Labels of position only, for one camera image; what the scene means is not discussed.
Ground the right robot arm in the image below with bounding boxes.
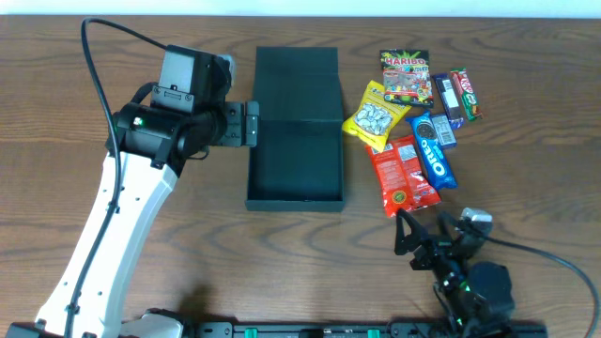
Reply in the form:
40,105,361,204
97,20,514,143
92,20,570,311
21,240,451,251
394,207,516,337

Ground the red snack bag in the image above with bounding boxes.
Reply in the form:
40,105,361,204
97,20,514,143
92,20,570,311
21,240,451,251
365,135,441,218

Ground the small blue snack box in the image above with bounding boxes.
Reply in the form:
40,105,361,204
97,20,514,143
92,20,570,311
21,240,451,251
431,115,457,149

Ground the Haribo gummy candy bag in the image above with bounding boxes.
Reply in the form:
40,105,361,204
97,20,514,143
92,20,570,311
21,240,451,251
379,49,434,108

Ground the yellow seed snack bag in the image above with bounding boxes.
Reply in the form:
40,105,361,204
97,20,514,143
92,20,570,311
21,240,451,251
342,81,410,152

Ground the black mounting rail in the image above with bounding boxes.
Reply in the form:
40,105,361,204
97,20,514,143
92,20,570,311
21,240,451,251
183,322,548,338

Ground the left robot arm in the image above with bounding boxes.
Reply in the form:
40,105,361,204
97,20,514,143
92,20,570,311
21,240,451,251
7,45,259,337

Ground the dark green gift box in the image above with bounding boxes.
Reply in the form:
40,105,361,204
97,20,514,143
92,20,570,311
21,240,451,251
245,47,345,212

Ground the blue Oreo cookie pack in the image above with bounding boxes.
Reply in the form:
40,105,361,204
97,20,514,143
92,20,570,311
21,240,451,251
406,111,458,191

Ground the dark purple chocolate bar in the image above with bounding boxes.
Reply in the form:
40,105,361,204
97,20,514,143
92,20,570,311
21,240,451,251
432,73,465,130

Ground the red green KitKat bar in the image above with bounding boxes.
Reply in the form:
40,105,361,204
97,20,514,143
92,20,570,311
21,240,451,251
451,68,482,121

